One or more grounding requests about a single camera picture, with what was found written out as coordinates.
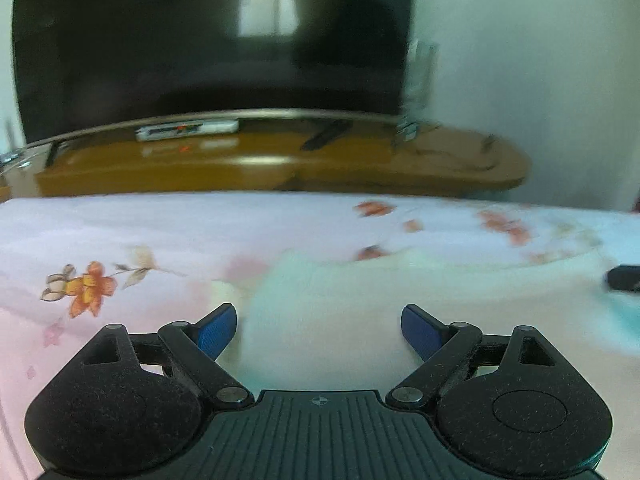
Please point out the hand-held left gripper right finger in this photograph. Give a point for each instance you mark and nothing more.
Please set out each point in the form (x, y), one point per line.
(422, 332)

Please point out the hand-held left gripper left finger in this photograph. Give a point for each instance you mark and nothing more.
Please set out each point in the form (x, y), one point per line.
(216, 332)

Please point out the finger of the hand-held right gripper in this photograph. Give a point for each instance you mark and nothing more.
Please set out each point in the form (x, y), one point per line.
(625, 278)

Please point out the white knitted sweater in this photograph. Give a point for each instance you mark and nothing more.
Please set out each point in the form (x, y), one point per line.
(320, 310)

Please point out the pink floral bed sheet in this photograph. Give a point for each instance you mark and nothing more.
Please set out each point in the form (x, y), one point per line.
(125, 240)

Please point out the wooden television stand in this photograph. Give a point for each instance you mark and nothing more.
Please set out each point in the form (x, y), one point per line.
(280, 165)

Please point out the silver set-top box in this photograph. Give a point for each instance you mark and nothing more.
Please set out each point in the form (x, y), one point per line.
(186, 130)

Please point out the clear glass vase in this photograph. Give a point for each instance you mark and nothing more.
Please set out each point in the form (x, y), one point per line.
(419, 85)

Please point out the black flat television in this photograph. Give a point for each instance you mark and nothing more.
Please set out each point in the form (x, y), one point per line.
(200, 40)

